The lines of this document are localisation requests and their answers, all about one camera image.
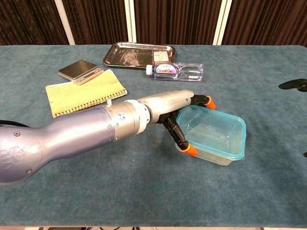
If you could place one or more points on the right silver hand black fingers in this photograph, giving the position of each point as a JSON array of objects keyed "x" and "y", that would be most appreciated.
[{"x": 295, "y": 85}]

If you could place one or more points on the left silver hand orange fingertips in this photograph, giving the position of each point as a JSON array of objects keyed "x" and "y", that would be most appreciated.
[{"x": 168, "y": 103}]

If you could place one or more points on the teal container lid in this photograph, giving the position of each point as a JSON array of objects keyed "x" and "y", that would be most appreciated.
[{"x": 216, "y": 124}]

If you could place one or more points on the clear plastic container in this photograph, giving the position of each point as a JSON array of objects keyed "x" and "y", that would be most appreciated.
[{"x": 216, "y": 159}]

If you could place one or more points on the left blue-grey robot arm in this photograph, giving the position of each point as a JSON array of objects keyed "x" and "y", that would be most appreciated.
[{"x": 72, "y": 136}]

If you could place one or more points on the clear water bottle pink label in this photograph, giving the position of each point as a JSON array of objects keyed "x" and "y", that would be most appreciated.
[{"x": 168, "y": 72}]

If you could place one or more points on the red and white card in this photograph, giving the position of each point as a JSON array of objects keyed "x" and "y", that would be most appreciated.
[{"x": 160, "y": 57}]

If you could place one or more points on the stainless steel tray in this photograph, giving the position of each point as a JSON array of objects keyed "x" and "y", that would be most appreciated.
[{"x": 124, "y": 56}]

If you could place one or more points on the dark brown partition panel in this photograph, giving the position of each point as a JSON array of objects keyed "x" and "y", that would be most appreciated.
[
  {"x": 177, "y": 21},
  {"x": 28, "y": 21},
  {"x": 100, "y": 21},
  {"x": 268, "y": 21}
]

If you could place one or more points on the yellow spiral notebook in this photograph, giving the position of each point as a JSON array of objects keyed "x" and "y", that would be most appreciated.
[{"x": 81, "y": 93}]

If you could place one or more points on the digital kitchen scale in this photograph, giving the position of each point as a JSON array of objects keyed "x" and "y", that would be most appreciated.
[{"x": 78, "y": 69}]

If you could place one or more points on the teal velvet tablecloth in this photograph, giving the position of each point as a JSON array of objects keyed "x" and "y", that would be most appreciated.
[{"x": 120, "y": 191}]

